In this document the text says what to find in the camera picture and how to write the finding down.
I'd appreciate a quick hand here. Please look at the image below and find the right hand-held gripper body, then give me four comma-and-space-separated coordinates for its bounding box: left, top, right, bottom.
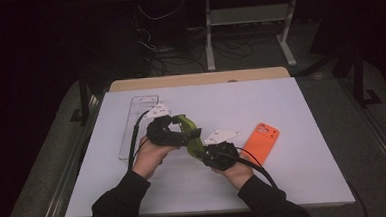
201, 128, 243, 173

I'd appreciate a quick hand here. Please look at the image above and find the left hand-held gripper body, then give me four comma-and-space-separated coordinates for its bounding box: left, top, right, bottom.
142, 102, 190, 149

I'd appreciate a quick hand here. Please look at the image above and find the green cartoon phone case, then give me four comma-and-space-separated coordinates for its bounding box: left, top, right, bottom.
171, 112, 207, 161

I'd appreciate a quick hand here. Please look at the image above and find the clear ribbed acrylic rack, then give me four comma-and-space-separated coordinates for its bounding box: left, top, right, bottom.
114, 94, 163, 161

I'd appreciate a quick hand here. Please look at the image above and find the orange phone case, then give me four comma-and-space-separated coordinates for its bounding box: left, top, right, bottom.
240, 121, 282, 167

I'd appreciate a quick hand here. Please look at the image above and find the person's left hand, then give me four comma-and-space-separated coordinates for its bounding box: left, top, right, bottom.
130, 133, 181, 181

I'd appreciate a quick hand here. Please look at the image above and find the person's right hand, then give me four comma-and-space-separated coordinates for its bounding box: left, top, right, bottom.
211, 151, 255, 192

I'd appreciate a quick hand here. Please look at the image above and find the black metal stand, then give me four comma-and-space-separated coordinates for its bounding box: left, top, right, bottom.
351, 45, 383, 109

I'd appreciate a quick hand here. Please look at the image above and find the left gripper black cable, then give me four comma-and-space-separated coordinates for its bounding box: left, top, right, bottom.
124, 110, 153, 170

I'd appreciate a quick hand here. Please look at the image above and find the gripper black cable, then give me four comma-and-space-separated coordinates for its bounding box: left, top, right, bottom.
234, 144, 279, 190
124, 110, 153, 170

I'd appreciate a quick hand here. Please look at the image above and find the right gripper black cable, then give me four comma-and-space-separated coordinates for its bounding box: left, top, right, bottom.
234, 144, 279, 190

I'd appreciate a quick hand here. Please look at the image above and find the tangle of floor cables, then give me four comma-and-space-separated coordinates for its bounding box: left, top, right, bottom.
131, 0, 210, 77

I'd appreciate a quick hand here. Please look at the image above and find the metal rail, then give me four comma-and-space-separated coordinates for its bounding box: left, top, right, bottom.
29, 92, 111, 217
341, 76, 386, 190

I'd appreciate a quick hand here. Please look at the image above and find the white metal desk frame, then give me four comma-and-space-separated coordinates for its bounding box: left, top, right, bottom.
203, 0, 303, 72

